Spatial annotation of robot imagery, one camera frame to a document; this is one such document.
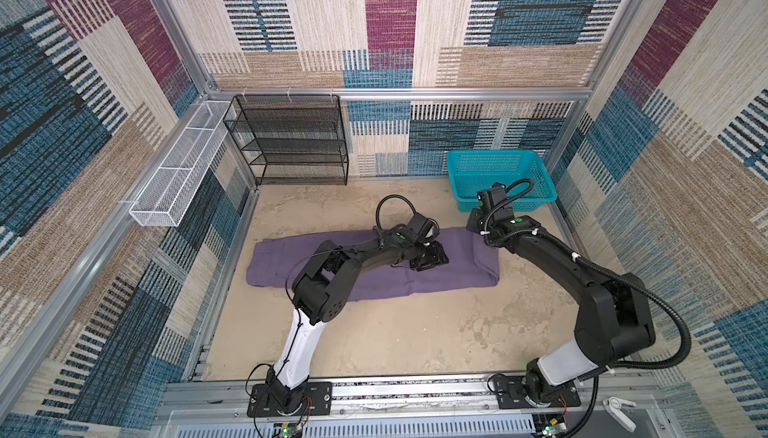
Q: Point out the teal plastic basket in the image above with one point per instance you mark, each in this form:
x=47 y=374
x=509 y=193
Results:
x=471 y=171

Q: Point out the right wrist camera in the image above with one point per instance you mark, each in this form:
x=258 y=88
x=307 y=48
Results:
x=491 y=197

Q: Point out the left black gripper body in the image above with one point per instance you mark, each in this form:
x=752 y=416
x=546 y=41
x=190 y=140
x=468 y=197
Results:
x=427 y=256

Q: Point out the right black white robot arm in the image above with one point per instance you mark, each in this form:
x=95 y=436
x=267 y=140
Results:
x=613 y=319

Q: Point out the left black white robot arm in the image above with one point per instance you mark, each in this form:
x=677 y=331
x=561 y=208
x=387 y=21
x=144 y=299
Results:
x=320 y=292

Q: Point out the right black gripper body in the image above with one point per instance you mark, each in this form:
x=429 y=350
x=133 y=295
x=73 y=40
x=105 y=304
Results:
x=478 y=222

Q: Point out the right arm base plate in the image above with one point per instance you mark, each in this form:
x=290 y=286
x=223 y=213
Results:
x=528 y=392

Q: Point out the white handle tool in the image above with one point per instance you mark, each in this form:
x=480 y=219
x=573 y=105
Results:
x=615 y=407

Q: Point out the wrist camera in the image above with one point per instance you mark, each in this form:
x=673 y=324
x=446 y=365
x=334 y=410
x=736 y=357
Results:
x=491 y=197
x=422 y=228

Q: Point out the white wire mesh tray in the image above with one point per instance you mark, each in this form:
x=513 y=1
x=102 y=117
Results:
x=164 y=201

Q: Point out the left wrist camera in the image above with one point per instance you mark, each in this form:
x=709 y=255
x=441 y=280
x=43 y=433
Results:
x=422 y=228

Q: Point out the aluminium mounting rail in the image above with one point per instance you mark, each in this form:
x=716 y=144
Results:
x=438 y=405

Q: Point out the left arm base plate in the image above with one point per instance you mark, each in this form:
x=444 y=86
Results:
x=275 y=399

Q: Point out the black wire mesh shelf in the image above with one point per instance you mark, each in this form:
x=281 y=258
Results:
x=290 y=139

